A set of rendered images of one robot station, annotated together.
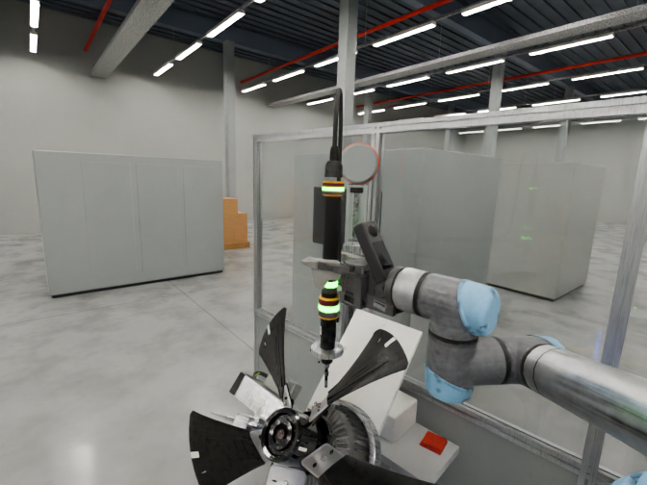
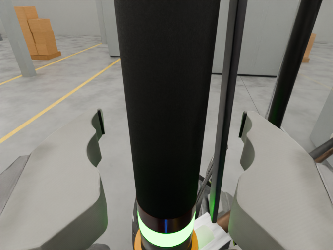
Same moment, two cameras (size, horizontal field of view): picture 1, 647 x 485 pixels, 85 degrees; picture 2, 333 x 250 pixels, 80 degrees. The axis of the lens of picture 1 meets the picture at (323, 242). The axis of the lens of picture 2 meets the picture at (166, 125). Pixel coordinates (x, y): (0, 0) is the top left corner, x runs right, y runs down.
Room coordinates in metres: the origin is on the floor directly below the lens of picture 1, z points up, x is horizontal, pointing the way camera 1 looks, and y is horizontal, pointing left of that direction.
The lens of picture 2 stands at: (0.66, -0.07, 1.72)
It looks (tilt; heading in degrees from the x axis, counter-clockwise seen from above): 31 degrees down; 48
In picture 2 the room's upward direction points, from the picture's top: straight up
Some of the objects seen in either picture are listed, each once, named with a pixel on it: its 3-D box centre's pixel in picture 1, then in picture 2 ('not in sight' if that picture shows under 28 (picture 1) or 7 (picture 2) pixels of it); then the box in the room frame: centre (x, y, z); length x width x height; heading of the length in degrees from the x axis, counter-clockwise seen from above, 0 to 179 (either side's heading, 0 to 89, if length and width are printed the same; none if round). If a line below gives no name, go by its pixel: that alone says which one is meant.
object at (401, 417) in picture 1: (388, 411); not in sight; (1.26, -0.28, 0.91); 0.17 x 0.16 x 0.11; 136
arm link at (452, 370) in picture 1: (459, 361); not in sight; (0.53, -0.23, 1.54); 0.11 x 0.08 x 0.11; 96
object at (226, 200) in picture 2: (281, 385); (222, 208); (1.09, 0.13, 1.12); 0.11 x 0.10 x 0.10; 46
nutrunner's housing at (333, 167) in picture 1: (330, 260); not in sight; (0.71, -0.02, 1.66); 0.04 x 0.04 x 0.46
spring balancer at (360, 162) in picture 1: (358, 164); not in sight; (1.42, -0.13, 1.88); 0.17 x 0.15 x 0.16; 46
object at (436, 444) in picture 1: (433, 442); not in sight; (1.15, -0.43, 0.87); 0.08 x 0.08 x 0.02; 53
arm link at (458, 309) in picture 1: (456, 304); not in sight; (0.52, -0.21, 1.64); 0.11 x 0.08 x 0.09; 46
